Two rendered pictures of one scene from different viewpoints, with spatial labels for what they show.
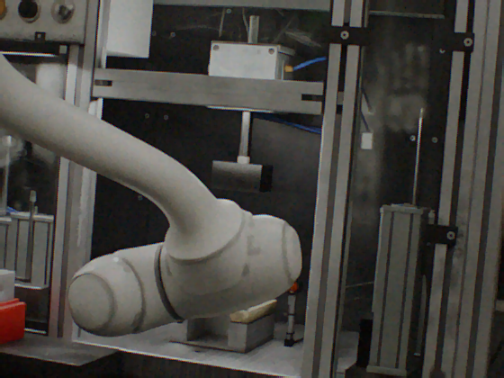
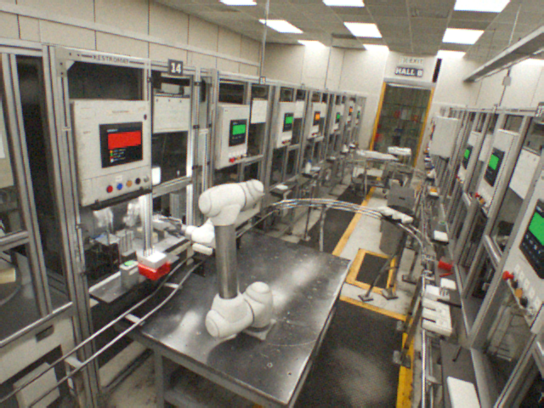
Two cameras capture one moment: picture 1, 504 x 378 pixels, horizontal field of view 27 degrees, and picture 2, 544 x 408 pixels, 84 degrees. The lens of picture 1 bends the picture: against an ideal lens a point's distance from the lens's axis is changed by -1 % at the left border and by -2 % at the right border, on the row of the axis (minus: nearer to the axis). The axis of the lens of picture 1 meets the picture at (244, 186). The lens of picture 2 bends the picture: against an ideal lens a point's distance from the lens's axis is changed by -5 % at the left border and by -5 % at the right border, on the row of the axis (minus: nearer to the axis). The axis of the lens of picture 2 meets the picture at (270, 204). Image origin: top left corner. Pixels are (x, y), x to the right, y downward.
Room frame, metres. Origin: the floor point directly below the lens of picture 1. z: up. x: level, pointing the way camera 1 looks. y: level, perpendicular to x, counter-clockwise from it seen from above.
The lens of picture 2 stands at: (0.87, 1.90, 1.95)
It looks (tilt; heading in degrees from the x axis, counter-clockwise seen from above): 20 degrees down; 274
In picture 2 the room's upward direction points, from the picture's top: 7 degrees clockwise
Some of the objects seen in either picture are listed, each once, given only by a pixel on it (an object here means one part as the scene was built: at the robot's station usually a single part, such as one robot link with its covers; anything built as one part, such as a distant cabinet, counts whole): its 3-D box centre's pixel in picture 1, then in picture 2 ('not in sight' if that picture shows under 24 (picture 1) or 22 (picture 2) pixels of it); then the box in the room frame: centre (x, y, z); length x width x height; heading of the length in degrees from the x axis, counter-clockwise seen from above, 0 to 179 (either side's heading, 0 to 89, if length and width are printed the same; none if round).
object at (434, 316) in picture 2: not in sight; (433, 314); (-0.06, 0.31, 0.84); 0.37 x 0.14 x 0.10; 71
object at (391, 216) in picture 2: not in sight; (393, 216); (-0.23, -1.30, 0.84); 0.37 x 0.14 x 0.10; 129
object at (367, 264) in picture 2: not in sight; (374, 269); (-0.28, -1.62, 0.01); 1.00 x 0.55 x 0.01; 71
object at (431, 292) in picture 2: not in sight; (437, 291); (-0.09, 0.20, 0.92); 0.13 x 0.10 x 0.09; 161
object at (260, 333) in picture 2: not in sight; (257, 320); (0.95, 0.43, 0.71); 0.22 x 0.18 x 0.06; 71
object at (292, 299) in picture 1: (292, 314); not in sight; (1.76, -0.10, 0.96); 0.03 x 0.03 x 0.12; 71
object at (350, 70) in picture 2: not in sight; (314, 104); (0.53, -8.33, 1.65); 3.78 x 0.08 x 3.30; 161
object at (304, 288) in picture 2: not in sight; (256, 286); (1.02, 0.02, 0.66); 1.50 x 1.06 x 0.04; 71
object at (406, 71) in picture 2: not in sight; (409, 71); (-1.84, -7.47, 2.82); 0.75 x 0.04 x 0.25; 161
